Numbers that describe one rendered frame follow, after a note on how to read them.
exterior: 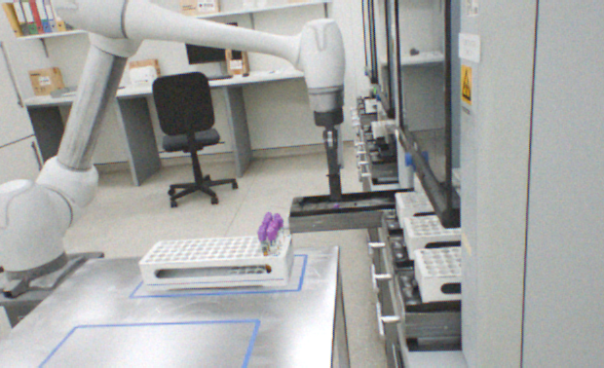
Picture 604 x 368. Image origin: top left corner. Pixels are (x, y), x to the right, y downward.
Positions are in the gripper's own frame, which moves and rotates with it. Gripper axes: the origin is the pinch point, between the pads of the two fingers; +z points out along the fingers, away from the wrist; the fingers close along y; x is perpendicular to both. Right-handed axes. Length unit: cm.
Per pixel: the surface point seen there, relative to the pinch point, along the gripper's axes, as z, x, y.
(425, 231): 2.0, -18.5, -27.9
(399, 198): 1.5, -15.6, -9.5
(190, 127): 23, 114, 225
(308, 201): 7.7, 8.6, 9.3
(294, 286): 6.0, 8.1, -39.8
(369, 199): 7.7, -9.0, 7.1
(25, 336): 6, 56, -51
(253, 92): 19, 86, 354
